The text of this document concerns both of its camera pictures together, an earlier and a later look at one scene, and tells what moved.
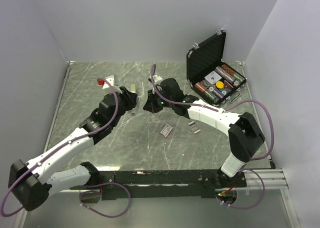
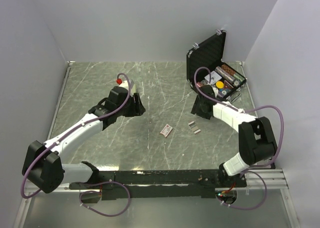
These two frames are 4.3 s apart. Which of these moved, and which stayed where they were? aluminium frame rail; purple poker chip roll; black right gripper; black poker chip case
Moved: black right gripper
Stayed: aluminium frame rail; purple poker chip roll; black poker chip case
